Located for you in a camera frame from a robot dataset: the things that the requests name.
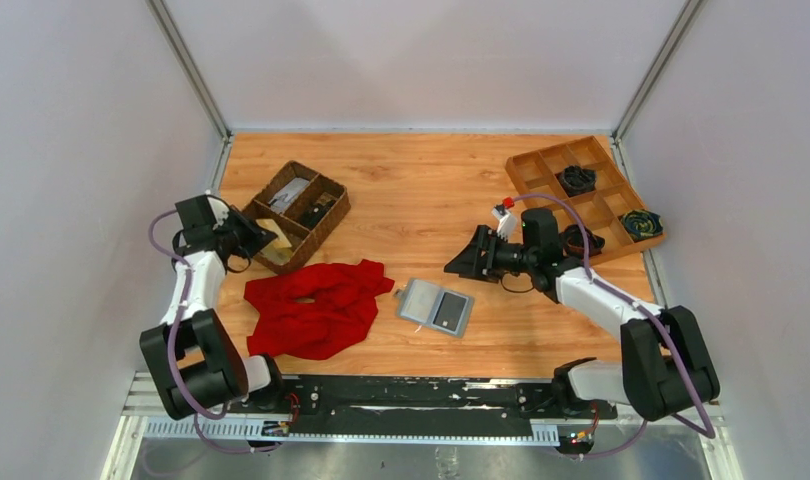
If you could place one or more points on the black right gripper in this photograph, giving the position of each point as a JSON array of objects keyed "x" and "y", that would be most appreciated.
[{"x": 486, "y": 250}]

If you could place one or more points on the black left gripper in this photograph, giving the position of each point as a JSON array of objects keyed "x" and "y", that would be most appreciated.
[{"x": 242, "y": 230}]

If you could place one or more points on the grey card holder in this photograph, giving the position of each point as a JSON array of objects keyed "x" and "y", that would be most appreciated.
[{"x": 418, "y": 302}]

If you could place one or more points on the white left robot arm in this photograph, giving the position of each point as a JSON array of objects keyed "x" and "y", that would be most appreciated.
[{"x": 190, "y": 356}]

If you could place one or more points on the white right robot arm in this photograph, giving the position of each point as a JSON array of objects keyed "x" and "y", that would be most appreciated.
[{"x": 665, "y": 366}]

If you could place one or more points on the yellow cards in basket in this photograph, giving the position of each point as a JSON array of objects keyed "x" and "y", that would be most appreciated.
[{"x": 280, "y": 256}]

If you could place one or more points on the grey card in basket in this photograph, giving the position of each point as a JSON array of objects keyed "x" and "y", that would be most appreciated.
[{"x": 287, "y": 195}]

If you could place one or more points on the dark grey credit card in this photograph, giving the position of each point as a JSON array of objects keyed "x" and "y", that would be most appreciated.
[{"x": 450, "y": 312}]

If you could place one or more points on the brown woven basket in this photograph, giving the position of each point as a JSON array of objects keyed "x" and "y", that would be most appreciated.
[{"x": 305, "y": 242}]

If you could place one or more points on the black item in basket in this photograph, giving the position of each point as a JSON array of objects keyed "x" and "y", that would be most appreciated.
[{"x": 313, "y": 215}]

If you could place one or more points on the dark rolled belt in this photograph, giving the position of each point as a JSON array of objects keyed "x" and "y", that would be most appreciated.
[{"x": 582, "y": 240}]

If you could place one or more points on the red cloth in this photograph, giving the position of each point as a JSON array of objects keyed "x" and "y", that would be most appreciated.
[{"x": 316, "y": 311}]

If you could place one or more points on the wooden compartment tray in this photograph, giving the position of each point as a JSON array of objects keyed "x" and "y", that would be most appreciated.
[{"x": 534, "y": 173}]

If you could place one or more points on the black rolled belt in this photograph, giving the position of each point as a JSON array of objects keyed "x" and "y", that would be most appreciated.
[{"x": 576, "y": 180}]

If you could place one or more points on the blue yellow rolled tie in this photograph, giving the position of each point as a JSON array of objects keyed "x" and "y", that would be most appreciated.
[{"x": 642, "y": 224}]

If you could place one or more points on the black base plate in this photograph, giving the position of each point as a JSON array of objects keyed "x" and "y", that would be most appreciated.
[{"x": 420, "y": 407}]

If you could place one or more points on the aluminium frame rail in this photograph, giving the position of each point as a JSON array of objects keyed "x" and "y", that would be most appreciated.
[{"x": 143, "y": 400}]

